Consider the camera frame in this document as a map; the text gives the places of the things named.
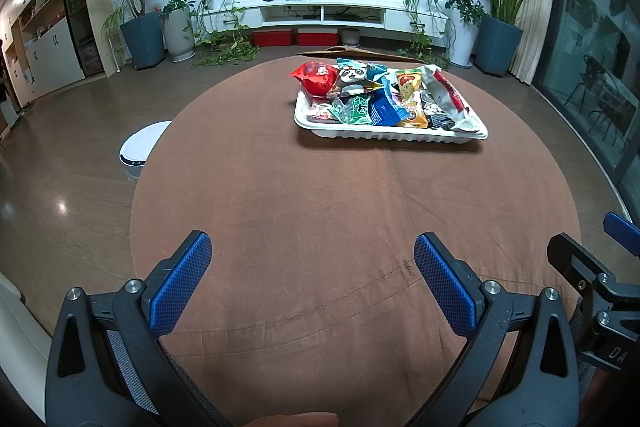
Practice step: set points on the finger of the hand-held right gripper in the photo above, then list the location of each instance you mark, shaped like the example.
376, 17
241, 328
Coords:
575, 259
622, 234

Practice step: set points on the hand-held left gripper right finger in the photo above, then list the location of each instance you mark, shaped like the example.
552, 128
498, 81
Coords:
445, 287

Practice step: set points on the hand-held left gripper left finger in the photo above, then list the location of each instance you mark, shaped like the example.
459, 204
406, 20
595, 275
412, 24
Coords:
180, 282

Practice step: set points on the white foam tray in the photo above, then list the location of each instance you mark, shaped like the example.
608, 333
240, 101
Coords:
390, 134

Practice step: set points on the black snack packet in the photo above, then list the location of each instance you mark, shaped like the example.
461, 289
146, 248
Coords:
437, 119

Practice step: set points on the blue snack packet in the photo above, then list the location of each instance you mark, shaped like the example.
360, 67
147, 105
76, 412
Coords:
385, 107

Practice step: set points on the white and red snack packet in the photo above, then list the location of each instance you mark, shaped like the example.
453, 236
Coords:
447, 94

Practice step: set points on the green snack packet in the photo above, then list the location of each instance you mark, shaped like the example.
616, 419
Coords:
357, 111

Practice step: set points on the gold snack packet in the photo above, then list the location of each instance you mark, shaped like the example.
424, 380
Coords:
410, 87

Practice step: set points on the panda print snack packet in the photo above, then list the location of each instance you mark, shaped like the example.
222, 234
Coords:
352, 77

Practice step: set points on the person's left hand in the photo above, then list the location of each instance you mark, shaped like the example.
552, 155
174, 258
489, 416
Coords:
290, 420

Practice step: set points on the person's grey trousers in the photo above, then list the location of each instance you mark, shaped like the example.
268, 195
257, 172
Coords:
125, 362

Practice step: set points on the white round appliance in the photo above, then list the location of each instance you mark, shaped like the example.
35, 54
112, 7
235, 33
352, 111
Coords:
145, 147

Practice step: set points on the black outdoor chair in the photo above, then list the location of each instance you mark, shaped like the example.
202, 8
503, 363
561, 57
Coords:
592, 82

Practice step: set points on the cream chair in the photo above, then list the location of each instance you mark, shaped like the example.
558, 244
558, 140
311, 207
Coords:
22, 327

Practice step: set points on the glass sliding door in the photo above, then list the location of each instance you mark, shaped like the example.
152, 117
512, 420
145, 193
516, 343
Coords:
590, 7

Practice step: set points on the trailing vine plant on stand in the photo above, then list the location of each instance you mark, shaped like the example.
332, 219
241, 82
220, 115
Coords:
220, 42

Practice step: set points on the plant in white ribbed pot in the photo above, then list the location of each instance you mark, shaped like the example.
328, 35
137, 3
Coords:
179, 37

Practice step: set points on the red storage box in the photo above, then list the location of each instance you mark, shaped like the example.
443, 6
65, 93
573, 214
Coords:
271, 38
316, 38

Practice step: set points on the small grey pot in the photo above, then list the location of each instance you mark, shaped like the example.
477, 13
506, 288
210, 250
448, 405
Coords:
350, 38

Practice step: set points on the white floating television cabinet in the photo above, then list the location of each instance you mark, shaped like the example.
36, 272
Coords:
400, 14

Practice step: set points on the white and wood wall cabinet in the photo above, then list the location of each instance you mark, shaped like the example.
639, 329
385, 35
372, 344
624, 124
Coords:
45, 52

